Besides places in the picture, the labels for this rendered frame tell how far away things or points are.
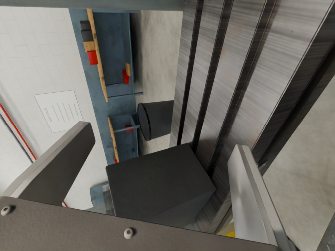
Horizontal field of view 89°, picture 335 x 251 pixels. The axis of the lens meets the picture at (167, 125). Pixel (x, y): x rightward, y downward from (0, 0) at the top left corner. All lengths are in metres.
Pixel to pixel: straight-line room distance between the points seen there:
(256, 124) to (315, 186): 1.18
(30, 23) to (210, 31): 4.34
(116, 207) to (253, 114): 0.25
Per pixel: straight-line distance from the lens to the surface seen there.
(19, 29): 4.60
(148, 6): 0.62
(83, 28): 3.98
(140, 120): 2.29
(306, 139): 1.31
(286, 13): 0.22
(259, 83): 0.23
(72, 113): 5.26
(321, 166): 1.33
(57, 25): 4.48
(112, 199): 0.33
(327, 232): 0.97
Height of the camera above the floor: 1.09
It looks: 21 degrees down
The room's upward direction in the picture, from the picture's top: 103 degrees counter-clockwise
